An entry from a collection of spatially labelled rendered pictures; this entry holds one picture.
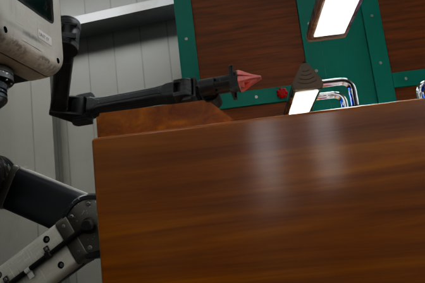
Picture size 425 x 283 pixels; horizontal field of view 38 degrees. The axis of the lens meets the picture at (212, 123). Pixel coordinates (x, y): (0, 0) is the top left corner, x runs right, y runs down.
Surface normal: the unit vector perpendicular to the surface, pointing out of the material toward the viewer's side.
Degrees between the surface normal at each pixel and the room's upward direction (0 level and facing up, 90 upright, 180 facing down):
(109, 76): 90
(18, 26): 90
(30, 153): 90
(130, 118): 90
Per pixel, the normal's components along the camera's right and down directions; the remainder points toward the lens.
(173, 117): -0.04, -0.22
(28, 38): 0.96, -0.16
